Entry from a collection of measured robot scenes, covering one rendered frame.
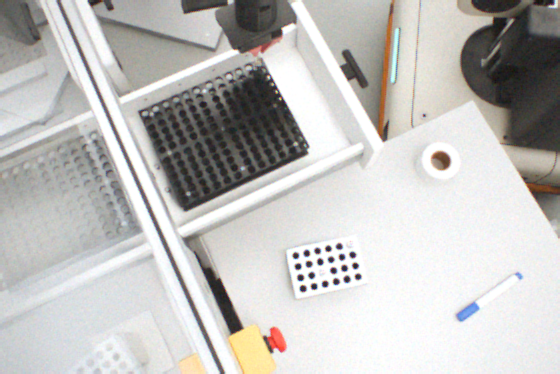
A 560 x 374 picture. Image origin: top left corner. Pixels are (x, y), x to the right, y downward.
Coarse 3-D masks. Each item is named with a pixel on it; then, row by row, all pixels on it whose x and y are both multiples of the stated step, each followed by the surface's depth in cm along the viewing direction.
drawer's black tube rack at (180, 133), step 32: (192, 96) 86; (224, 96) 90; (256, 96) 87; (160, 128) 85; (192, 128) 88; (224, 128) 85; (256, 128) 89; (160, 160) 84; (192, 160) 87; (224, 160) 84; (256, 160) 87; (288, 160) 87; (192, 192) 82; (224, 192) 86
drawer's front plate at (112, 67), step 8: (80, 0) 87; (80, 8) 87; (88, 8) 87; (88, 16) 87; (88, 24) 86; (96, 24) 86; (96, 32) 86; (96, 40) 86; (104, 40) 86; (104, 48) 85; (104, 56) 85; (112, 56) 87; (104, 64) 85; (112, 64) 85; (112, 72) 87; (120, 72) 91; (120, 80) 91; (120, 88) 93; (128, 88) 94
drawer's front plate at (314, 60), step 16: (304, 16) 88; (304, 32) 88; (304, 48) 93; (320, 48) 86; (320, 64) 88; (336, 64) 85; (320, 80) 92; (336, 80) 85; (336, 96) 88; (352, 96) 84; (336, 112) 92; (352, 112) 84; (352, 128) 87; (368, 128) 83; (352, 144) 91; (368, 144) 83; (368, 160) 87
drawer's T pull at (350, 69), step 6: (342, 54) 88; (348, 54) 88; (348, 60) 88; (354, 60) 88; (342, 66) 87; (348, 66) 87; (354, 66) 87; (342, 72) 87; (348, 72) 87; (354, 72) 87; (360, 72) 87; (348, 78) 87; (360, 78) 87; (360, 84) 87; (366, 84) 87
